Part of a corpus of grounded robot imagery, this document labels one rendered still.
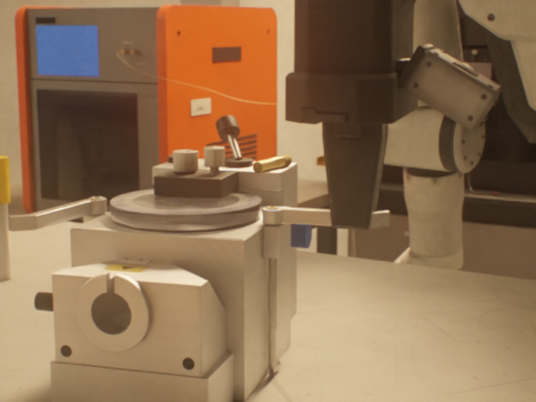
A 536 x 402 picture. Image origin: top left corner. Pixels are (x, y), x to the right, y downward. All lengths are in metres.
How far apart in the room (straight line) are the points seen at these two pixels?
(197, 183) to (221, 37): 1.38
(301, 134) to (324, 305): 2.91
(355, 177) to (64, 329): 0.17
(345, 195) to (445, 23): 0.59
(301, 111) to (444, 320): 0.26
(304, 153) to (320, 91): 3.14
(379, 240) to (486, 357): 1.59
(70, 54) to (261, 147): 0.46
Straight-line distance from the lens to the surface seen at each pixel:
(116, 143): 1.87
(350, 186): 0.52
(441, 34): 1.09
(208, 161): 0.58
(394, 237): 2.18
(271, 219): 0.54
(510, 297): 0.75
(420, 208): 1.18
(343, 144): 0.52
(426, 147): 1.10
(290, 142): 3.63
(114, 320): 0.52
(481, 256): 2.13
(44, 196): 2.00
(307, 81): 0.47
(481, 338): 0.65
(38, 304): 0.52
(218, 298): 0.52
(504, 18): 0.95
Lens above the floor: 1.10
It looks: 10 degrees down
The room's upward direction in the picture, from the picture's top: straight up
